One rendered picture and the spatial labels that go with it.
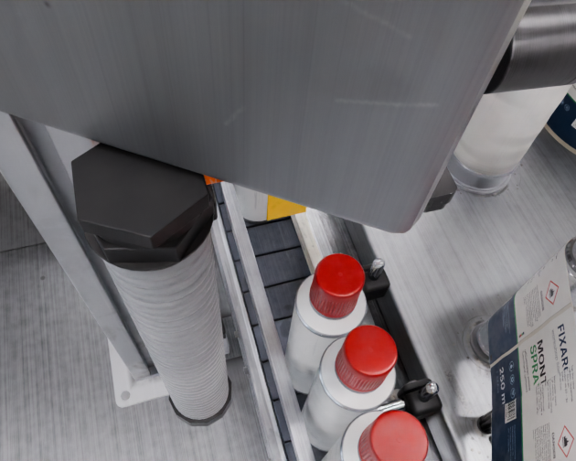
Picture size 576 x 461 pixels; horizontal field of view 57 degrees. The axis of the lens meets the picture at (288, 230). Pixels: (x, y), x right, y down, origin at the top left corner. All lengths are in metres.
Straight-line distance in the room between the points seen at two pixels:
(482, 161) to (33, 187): 0.48
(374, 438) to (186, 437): 0.29
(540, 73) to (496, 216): 0.35
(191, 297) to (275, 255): 0.42
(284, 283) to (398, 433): 0.29
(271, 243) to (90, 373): 0.23
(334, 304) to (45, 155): 0.19
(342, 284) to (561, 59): 0.18
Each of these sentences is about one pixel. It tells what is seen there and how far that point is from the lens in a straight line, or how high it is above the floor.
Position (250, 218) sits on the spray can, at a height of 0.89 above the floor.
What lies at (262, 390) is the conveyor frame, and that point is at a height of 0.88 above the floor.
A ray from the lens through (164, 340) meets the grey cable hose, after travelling 0.19.
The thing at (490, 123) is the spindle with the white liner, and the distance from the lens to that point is 0.60.
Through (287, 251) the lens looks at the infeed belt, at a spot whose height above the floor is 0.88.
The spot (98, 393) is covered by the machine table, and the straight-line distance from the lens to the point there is 0.60.
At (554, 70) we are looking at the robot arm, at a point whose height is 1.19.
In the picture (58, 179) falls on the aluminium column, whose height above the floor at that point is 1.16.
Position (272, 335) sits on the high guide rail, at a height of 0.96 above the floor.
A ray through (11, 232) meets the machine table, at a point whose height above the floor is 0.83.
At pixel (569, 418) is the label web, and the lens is 0.40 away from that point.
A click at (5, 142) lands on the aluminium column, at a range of 0.27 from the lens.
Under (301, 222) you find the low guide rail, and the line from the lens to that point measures 0.56.
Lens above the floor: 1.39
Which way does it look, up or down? 58 degrees down
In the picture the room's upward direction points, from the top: 7 degrees clockwise
